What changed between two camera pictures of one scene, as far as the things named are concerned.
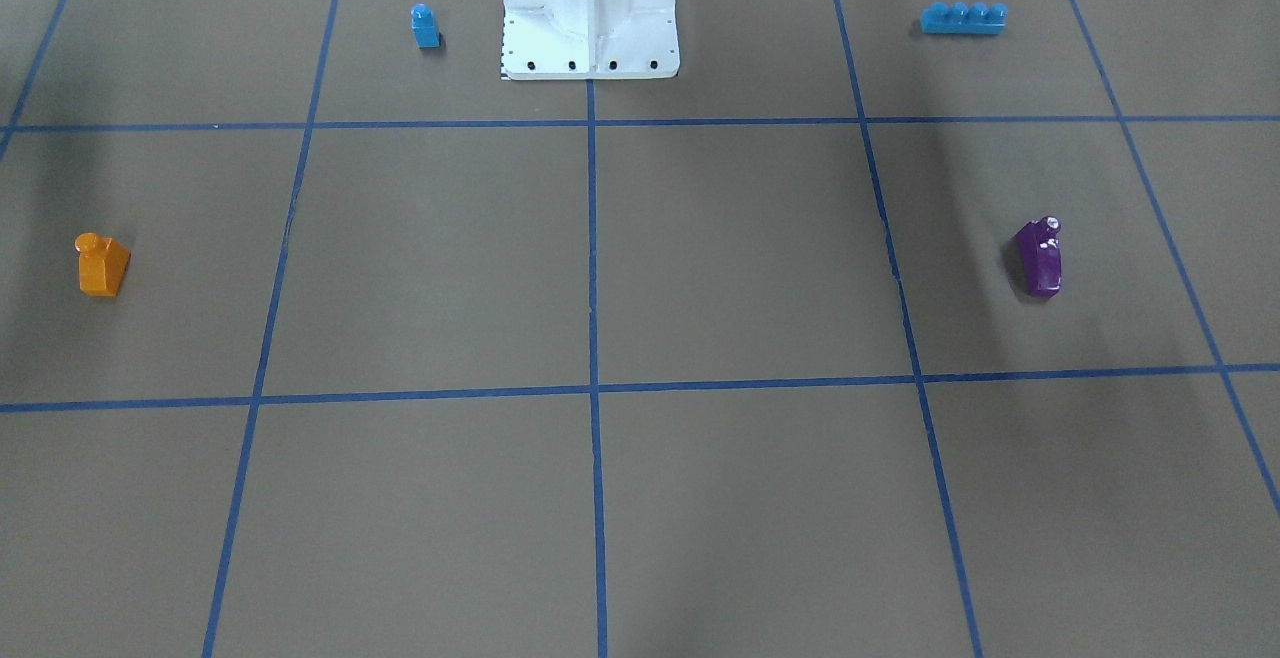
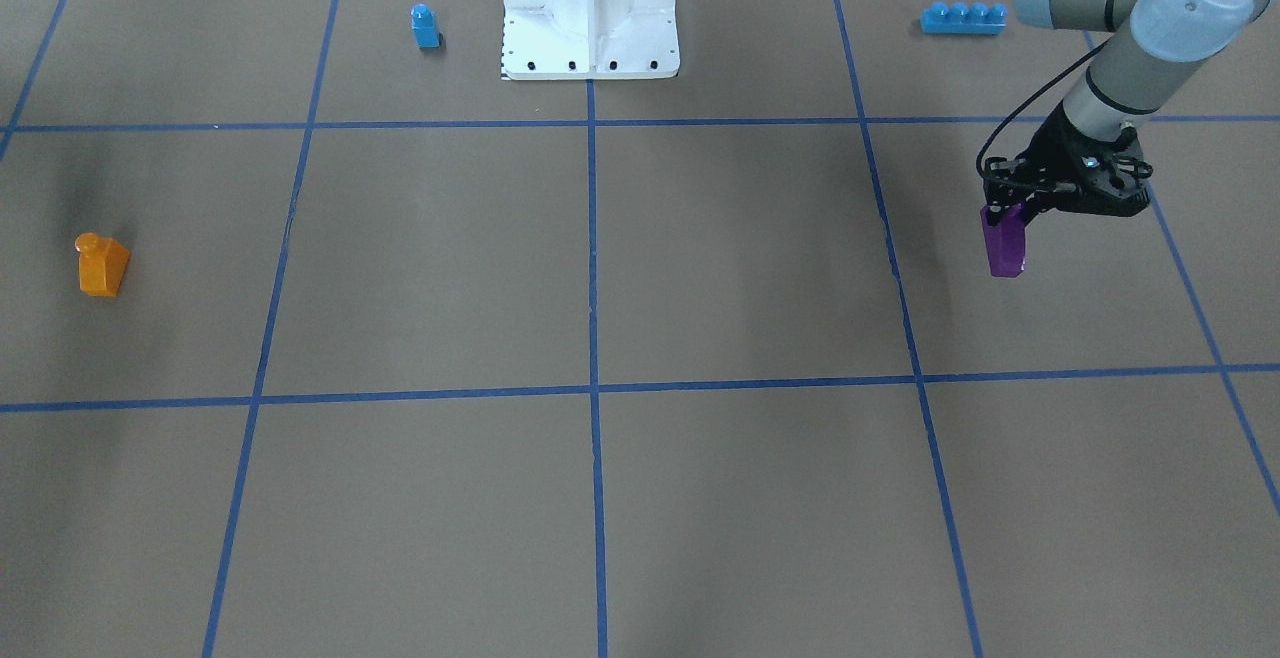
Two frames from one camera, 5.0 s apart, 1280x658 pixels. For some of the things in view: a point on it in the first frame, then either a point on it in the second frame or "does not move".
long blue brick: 961,19 does not move
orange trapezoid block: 102,264 does not move
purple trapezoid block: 1041,252 → 1005,242
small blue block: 422,21 does not move
